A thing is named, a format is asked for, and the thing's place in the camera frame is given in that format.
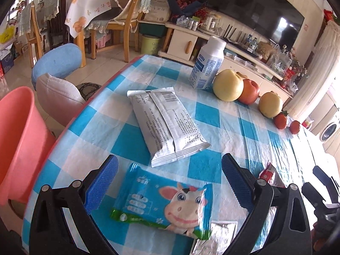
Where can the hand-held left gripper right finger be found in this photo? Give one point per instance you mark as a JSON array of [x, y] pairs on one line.
[[236, 183]]

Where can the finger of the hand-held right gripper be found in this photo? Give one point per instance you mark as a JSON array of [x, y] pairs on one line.
[[314, 195], [322, 176]]

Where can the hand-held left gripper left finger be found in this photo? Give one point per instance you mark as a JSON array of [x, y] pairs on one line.
[[102, 183]]

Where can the red snack wrapper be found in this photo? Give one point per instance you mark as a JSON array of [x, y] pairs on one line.
[[267, 175]]

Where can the blue cartoon cow packet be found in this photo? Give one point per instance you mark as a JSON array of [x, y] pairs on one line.
[[148, 199]]

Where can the silver foil wrapper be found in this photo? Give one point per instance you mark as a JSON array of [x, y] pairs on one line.
[[212, 240]]

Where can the silver snack packet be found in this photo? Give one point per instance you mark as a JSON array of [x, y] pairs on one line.
[[164, 122]]

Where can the pink plastic chair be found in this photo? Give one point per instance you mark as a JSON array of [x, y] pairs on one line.
[[21, 138]]

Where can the white washing machine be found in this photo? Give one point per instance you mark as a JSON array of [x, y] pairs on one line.
[[329, 132]]

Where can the small red tomato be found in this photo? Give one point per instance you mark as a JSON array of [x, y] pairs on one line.
[[294, 127], [280, 120]]

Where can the small yellow apple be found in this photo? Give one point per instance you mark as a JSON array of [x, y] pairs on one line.
[[271, 105]]

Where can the red apple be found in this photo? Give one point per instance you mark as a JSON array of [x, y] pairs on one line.
[[251, 91]]

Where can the dark patterned cushion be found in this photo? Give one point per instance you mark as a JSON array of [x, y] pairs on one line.
[[89, 90]]

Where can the white cushioned chair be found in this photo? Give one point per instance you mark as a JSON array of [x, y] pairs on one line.
[[58, 98]]

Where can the large yellow apple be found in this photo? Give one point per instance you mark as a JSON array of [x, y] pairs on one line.
[[228, 85]]

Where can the lace covered air conditioner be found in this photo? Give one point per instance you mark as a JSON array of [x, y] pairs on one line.
[[316, 71]]

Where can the white plastic bottle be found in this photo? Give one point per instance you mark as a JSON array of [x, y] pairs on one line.
[[207, 66]]

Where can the clear plastic bag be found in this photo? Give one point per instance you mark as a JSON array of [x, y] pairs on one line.
[[279, 59]]

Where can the blue round stool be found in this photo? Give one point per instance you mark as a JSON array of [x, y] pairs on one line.
[[55, 63]]

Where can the clear water bottle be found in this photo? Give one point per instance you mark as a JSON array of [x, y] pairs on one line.
[[251, 42]]

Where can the green waste bin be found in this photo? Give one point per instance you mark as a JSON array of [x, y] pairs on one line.
[[150, 45]]

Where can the cream television cabinet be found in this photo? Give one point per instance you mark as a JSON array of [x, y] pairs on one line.
[[180, 42]]

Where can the green storage box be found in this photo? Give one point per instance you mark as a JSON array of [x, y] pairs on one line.
[[152, 30]]

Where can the red ornament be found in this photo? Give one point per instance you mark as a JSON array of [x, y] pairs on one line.
[[330, 16]]

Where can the wooden chair with cushion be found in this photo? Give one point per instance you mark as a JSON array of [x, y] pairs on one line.
[[127, 24]]

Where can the glass kettle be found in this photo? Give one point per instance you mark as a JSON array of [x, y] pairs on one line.
[[211, 24]]

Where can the light wooden chair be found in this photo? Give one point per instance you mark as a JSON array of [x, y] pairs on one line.
[[33, 37]]

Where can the dark wooden chair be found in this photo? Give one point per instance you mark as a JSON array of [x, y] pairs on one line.
[[58, 26]]

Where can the orange print table cover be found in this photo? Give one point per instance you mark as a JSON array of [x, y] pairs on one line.
[[85, 8]]

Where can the black flat television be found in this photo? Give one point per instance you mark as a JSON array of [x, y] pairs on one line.
[[255, 8]]

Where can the yellow plastic bag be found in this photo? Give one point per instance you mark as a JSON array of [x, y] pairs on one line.
[[6, 34]]

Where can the white cardboard box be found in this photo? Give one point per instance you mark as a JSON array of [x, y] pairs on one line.
[[158, 10]]

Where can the dark wrapped flower bouquet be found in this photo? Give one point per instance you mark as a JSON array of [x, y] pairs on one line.
[[186, 1]]

